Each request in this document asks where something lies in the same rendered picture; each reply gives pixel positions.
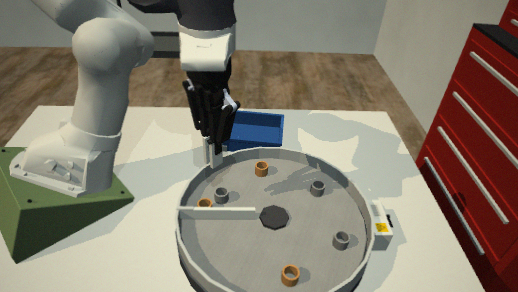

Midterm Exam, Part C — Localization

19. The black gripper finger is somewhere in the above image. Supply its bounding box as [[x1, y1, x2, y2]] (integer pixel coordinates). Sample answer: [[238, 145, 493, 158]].
[[204, 88, 241, 169], [182, 79, 210, 164]]

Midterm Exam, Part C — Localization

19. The grey round turning table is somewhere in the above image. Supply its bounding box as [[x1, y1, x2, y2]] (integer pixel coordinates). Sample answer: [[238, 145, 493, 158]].
[[174, 147, 393, 292]]

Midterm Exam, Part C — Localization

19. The bronze bushing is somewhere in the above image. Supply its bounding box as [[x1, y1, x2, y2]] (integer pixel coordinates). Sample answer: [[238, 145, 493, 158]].
[[281, 264, 300, 287], [255, 161, 268, 177], [197, 198, 212, 207]]

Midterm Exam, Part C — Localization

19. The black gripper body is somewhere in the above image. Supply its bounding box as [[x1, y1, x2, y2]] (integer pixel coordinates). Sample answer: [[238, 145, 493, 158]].
[[186, 56, 232, 108]]

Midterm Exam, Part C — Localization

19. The blue plastic crate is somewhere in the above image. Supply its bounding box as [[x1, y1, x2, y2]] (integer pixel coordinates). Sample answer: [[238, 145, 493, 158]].
[[222, 110, 284, 152]]

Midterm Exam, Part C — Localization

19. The grey metal bushing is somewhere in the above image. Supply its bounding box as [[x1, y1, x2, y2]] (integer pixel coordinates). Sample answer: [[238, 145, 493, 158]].
[[310, 180, 325, 197], [214, 186, 229, 204], [332, 230, 350, 251]]

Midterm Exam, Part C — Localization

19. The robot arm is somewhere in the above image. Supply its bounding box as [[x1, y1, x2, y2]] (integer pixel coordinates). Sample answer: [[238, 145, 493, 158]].
[[9, 0, 237, 198]]

